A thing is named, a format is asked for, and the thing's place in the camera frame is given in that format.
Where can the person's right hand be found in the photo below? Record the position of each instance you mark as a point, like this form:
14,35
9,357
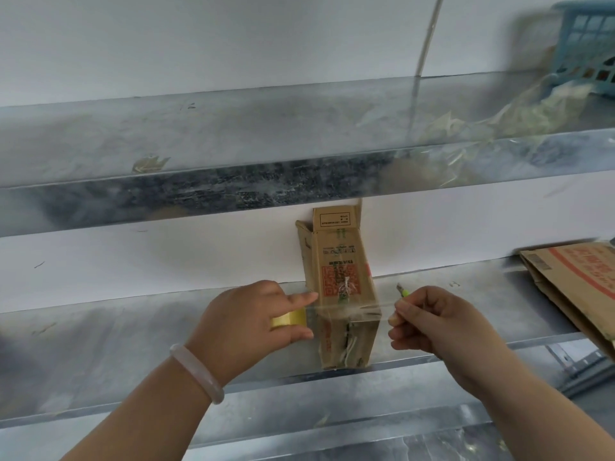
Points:
451,331

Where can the person's left hand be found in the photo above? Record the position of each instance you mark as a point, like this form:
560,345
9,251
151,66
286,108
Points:
240,331

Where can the yellow tape roll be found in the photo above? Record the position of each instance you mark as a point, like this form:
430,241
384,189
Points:
288,320

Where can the green utility knife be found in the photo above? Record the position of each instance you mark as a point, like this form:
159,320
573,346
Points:
402,290

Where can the red-lettered cardboard box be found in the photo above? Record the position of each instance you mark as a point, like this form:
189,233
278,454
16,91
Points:
567,288

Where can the white-labelled cardboard box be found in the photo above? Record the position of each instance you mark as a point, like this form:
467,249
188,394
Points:
341,254

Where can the person's right forearm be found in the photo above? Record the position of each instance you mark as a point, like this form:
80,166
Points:
552,417

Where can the person's left forearm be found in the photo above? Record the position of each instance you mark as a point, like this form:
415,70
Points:
144,417

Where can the small crumpled tape scrap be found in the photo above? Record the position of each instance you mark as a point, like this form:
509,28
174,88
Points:
151,164

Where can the pile of clear tape scraps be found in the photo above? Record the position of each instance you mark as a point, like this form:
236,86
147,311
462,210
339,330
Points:
528,119

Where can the pile of assorted small items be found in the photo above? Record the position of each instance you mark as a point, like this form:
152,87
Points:
596,74

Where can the blue plastic basket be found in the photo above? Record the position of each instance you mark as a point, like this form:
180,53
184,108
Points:
562,52

